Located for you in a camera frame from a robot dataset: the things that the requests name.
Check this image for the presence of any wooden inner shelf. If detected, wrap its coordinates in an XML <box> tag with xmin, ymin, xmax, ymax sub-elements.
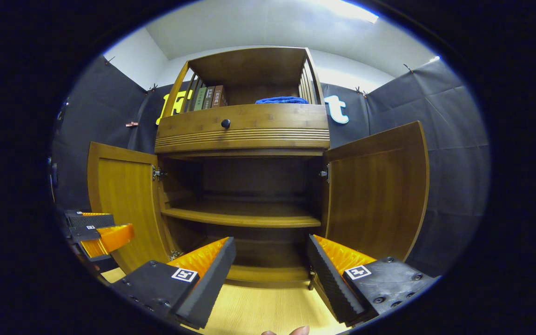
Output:
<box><xmin>161</xmin><ymin>206</ymin><xmax>322</xmax><ymax>228</ymax></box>

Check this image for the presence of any brown book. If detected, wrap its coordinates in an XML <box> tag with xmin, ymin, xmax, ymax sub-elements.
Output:
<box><xmin>211</xmin><ymin>85</ymin><xmax>228</xmax><ymax>108</ymax></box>

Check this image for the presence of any wooden shoe cabinet door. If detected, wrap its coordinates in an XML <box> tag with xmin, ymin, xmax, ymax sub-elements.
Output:
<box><xmin>320</xmin><ymin>121</ymin><xmax>430</xmax><ymax>262</ymax></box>
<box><xmin>87</xmin><ymin>141</ymin><xmax>175</xmax><ymax>274</ymax></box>

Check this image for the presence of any blue folded towel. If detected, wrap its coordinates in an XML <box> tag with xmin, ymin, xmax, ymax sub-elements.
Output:
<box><xmin>255</xmin><ymin>96</ymin><xmax>309</xmax><ymax>105</ymax></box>

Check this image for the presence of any wooden cabinet drawer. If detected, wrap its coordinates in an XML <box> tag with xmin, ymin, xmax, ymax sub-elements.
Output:
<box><xmin>155</xmin><ymin>103</ymin><xmax>330</xmax><ymax>154</ymax></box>

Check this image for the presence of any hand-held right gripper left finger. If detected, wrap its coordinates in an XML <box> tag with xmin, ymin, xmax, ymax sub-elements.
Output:
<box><xmin>110</xmin><ymin>236</ymin><xmax>237</xmax><ymax>329</ymax></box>

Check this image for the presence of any black backdrop cloth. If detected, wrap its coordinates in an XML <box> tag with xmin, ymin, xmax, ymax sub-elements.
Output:
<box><xmin>50</xmin><ymin>54</ymin><xmax>491</xmax><ymax>277</ymax></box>

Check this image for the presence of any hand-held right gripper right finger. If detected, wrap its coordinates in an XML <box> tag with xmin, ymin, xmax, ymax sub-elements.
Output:
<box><xmin>308</xmin><ymin>234</ymin><xmax>436</xmax><ymax>326</ymax></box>

